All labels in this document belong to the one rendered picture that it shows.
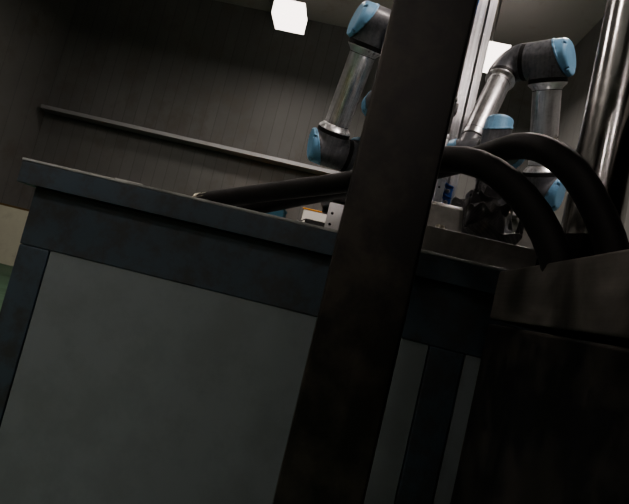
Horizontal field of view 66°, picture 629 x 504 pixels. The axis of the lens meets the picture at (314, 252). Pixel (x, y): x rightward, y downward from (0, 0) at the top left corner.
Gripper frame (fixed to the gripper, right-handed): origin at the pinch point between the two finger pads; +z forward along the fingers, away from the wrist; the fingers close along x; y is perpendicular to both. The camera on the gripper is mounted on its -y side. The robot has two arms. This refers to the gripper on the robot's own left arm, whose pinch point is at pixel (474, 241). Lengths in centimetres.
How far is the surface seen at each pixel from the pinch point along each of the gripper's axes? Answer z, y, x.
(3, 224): 36, 563, 553
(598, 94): -5, -76, 7
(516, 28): -437, 588, -123
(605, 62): -9, -76, 7
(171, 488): 55, -58, 47
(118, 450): 52, -58, 56
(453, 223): 3.8, -35.7, 12.5
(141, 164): -119, 672, 425
